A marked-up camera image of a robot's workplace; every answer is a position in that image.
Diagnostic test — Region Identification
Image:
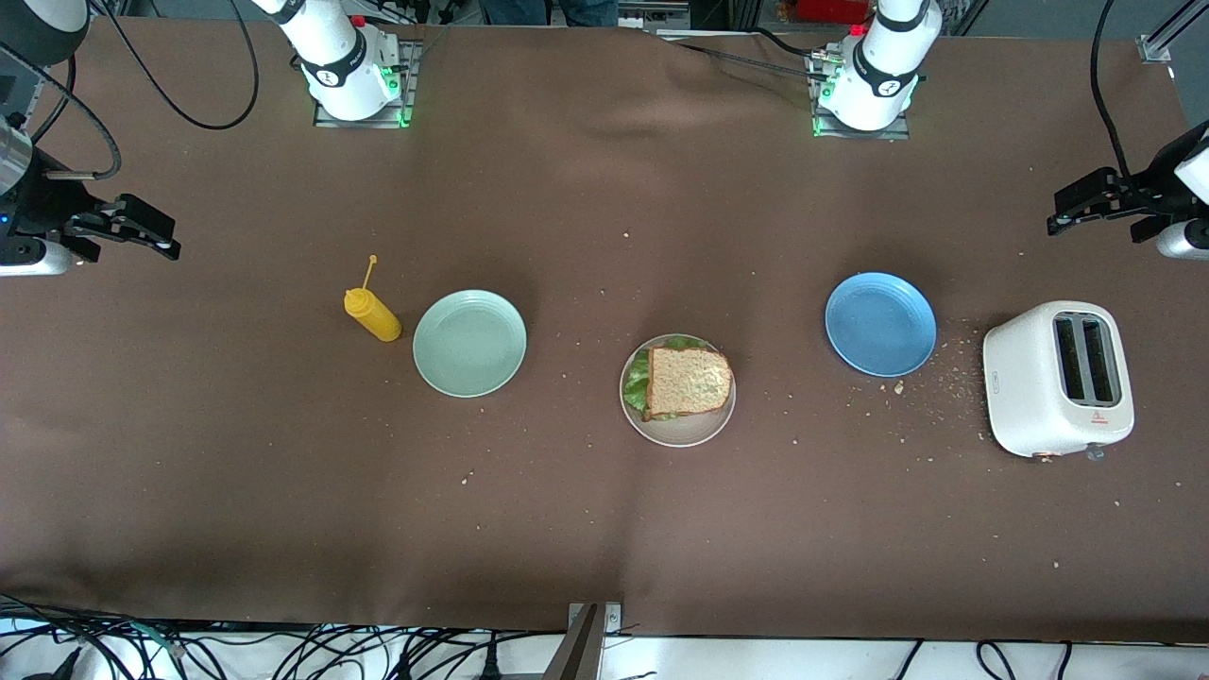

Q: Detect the yellow squeeze bottle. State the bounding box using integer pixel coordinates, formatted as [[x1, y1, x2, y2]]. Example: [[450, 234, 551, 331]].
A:
[[344, 255, 402, 342]]

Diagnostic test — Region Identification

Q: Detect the brown bread slice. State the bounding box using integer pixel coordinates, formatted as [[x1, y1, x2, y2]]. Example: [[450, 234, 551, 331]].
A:
[[644, 346, 735, 422]]

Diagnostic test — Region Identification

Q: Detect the green lettuce leaf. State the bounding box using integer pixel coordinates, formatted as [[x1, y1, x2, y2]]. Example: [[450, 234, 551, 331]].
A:
[[622, 335, 709, 412]]

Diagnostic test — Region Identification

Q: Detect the blue plate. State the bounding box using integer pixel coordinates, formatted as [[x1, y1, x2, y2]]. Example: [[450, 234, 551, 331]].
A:
[[825, 272, 938, 378]]

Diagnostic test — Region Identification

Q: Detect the mint green plate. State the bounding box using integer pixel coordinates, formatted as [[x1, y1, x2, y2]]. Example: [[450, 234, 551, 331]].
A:
[[413, 289, 528, 399]]

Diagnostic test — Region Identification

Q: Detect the beige plate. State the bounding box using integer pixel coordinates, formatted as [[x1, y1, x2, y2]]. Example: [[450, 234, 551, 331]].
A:
[[619, 333, 737, 449]]

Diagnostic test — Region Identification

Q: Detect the white toaster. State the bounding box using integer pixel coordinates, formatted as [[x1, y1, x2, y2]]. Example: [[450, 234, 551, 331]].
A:
[[982, 300, 1135, 462]]

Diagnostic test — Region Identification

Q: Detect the red box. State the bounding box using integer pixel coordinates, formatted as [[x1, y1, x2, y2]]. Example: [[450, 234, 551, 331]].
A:
[[792, 0, 872, 26]]

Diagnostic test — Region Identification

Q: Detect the brown tablecloth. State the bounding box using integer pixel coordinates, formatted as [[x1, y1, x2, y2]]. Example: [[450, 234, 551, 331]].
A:
[[0, 17, 1209, 645]]

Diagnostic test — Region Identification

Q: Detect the person in blue jeans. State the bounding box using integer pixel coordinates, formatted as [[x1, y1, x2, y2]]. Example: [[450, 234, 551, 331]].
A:
[[480, 0, 620, 27]]

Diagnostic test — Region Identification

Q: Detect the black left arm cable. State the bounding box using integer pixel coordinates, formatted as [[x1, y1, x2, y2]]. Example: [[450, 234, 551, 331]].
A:
[[1089, 0, 1134, 180]]

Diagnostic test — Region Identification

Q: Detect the aluminium frame corner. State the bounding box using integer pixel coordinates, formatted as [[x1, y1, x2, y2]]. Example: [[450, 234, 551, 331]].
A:
[[1138, 0, 1209, 65]]

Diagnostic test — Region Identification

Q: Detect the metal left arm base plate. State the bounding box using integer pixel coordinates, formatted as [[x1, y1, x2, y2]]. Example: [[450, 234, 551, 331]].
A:
[[809, 47, 913, 142]]

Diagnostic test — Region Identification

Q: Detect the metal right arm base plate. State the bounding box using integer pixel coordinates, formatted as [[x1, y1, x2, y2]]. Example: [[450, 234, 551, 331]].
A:
[[313, 38, 422, 129]]

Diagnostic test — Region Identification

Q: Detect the black base cable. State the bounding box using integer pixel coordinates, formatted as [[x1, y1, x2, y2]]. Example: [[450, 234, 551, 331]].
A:
[[675, 26, 834, 81]]

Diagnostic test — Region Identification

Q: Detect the silver metal bracket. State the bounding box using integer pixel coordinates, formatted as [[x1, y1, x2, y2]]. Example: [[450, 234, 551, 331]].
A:
[[567, 602, 624, 636]]

